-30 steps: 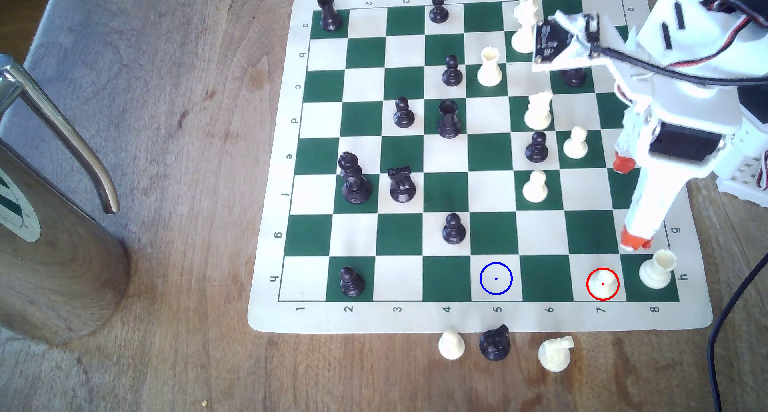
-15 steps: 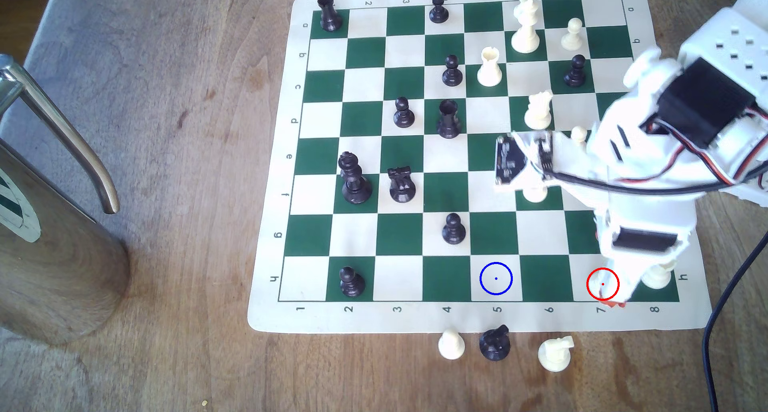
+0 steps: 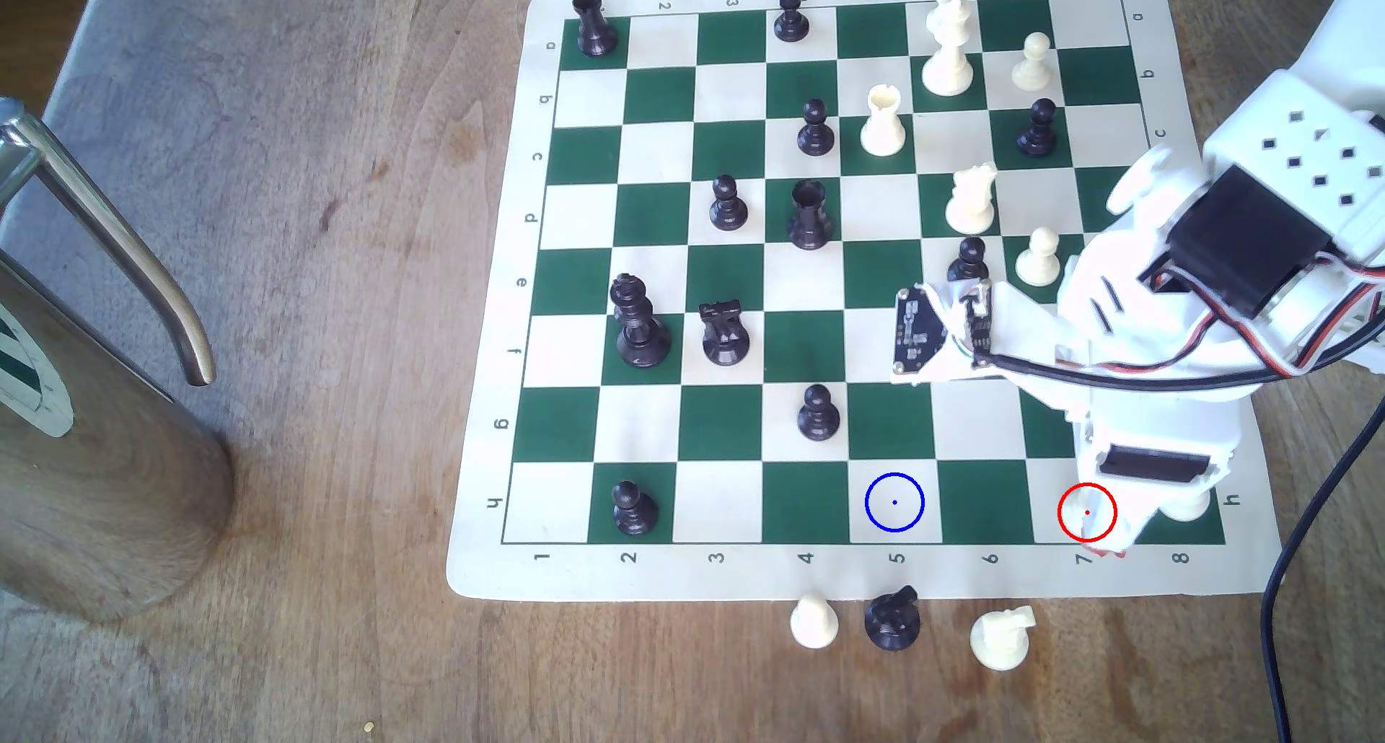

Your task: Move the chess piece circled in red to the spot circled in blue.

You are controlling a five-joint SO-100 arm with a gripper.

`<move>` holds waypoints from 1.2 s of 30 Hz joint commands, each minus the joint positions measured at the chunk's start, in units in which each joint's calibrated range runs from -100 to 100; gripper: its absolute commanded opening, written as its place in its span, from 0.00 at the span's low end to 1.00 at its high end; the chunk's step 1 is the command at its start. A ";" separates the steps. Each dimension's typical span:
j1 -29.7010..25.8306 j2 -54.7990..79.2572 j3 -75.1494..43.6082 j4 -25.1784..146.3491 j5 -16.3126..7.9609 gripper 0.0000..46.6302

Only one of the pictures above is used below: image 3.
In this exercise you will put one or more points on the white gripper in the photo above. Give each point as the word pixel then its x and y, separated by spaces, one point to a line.
pixel 1152 467

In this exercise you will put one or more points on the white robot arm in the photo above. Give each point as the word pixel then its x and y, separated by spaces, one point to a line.
pixel 1304 148

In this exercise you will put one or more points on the white chess rook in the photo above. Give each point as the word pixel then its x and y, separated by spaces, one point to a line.
pixel 883 128
pixel 1190 503

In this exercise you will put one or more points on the white chess knight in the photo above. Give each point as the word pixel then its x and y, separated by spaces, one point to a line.
pixel 1000 640
pixel 971 207

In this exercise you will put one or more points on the black chess knight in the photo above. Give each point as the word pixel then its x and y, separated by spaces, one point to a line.
pixel 724 338
pixel 893 624

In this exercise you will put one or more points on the black chess pawn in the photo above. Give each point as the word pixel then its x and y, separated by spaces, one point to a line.
pixel 971 258
pixel 634 514
pixel 1038 135
pixel 728 208
pixel 791 20
pixel 815 134
pixel 819 418

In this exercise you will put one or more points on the green and white chess mat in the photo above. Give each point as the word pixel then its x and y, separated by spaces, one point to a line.
pixel 757 289

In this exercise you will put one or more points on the black chess rook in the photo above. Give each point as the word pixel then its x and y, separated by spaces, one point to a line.
pixel 809 221
pixel 593 29

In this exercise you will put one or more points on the white chess king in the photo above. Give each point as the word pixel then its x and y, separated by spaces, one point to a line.
pixel 948 61

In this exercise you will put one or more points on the black chess king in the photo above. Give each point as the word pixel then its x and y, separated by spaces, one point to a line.
pixel 642 334

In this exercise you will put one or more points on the stainless steel kettle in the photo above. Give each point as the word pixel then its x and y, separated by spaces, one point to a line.
pixel 97 462

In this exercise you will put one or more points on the gripper camera circuit board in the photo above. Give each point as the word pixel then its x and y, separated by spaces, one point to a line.
pixel 918 332

